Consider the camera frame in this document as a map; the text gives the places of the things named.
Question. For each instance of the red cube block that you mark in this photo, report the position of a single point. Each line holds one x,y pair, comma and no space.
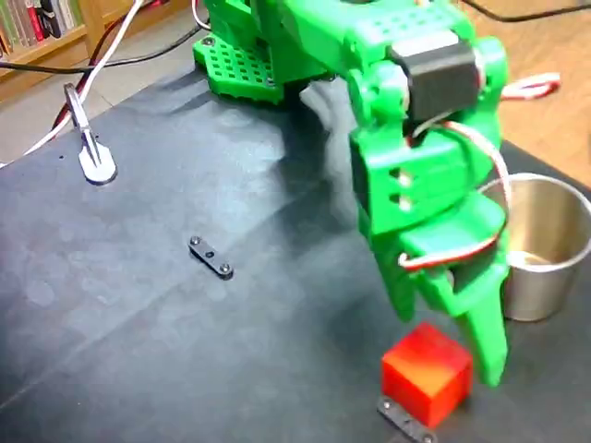
425,374

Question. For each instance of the stainless steel cup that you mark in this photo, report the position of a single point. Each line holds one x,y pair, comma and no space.
545,295

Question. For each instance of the silver metal clamp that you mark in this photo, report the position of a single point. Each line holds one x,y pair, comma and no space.
97,168

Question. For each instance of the wooden bookshelf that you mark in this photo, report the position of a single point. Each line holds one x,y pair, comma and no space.
92,27

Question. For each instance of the black item on shelf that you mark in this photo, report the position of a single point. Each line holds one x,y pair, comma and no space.
50,20

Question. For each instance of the red book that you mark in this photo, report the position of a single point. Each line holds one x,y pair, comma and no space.
33,23

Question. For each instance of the black screwed bracket plate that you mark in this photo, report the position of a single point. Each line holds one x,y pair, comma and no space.
406,421
210,256

